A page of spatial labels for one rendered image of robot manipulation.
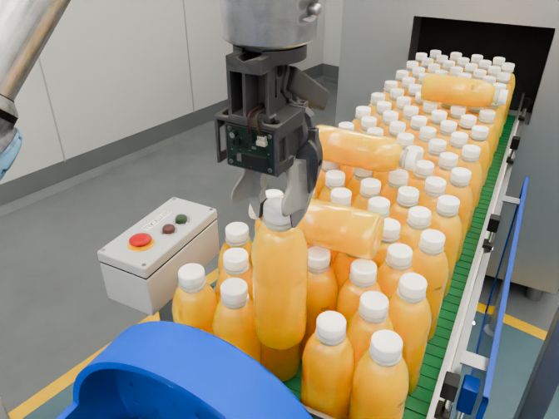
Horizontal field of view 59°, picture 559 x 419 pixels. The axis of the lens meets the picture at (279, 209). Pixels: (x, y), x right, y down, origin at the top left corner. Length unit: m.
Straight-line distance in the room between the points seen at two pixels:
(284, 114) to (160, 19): 3.34
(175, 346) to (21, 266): 2.42
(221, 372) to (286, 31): 0.30
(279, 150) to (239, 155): 0.04
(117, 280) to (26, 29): 0.45
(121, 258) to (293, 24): 0.50
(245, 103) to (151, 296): 0.44
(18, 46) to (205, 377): 0.69
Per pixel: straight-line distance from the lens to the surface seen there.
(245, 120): 0.47
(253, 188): 0.58
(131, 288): 0.84
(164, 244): 0.83
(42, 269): 2.79
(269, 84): 0.47
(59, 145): 3.50
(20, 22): 0.97
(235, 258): 0.76
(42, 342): 2.38
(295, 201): 0.54
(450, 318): 1.02
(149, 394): 0.61
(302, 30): 0.46
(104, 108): 3.61
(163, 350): 0.47
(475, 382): 0.93
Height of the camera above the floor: 1.57
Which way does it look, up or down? 32 degrees down
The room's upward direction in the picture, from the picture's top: straight up
